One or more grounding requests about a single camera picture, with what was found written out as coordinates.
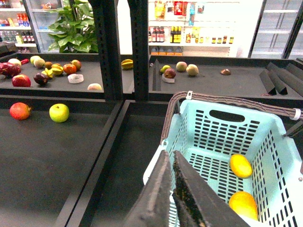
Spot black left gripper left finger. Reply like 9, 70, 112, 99
123, 150, 171, 227

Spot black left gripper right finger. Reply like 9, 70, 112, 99
172, 150, 248, 227

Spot yellow mango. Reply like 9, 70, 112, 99
228, 191, 258, 220

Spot yellow lemon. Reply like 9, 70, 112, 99
230, 154, 253, 178

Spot light blue plastic basket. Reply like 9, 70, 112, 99
143, 100, 303, 227

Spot brown basket handle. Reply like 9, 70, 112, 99
160, 91, 303, 144

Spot black fruit display shelf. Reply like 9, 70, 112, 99
0, 0, 303, 227

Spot green apple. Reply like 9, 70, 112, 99
49, 104, 70, 123

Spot yellow starfruit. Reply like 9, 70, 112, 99
121, 59, 134, 70

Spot white tape roll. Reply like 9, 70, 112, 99
68, 73, 84, 84

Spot red apple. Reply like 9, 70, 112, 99
12, 74, 31, 87

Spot green potted plant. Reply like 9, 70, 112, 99
48, 0, 98, 53

